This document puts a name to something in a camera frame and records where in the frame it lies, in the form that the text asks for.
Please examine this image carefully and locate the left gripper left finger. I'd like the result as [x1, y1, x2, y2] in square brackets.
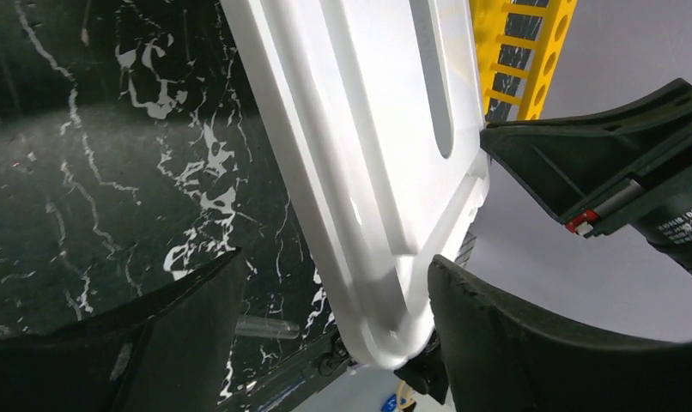
[0, 249, 246, 411]

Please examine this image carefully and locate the white bin lid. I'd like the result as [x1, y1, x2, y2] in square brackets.
[222, 1, 489, 370]

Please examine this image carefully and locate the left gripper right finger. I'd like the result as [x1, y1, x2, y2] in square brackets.
[428, 256, 692, 411]

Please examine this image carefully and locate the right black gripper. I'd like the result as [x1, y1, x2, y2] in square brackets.
[480, 78, 692, 275]

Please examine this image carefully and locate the yellow test tube rack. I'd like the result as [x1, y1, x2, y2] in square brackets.
[470, 0, 578, 123]

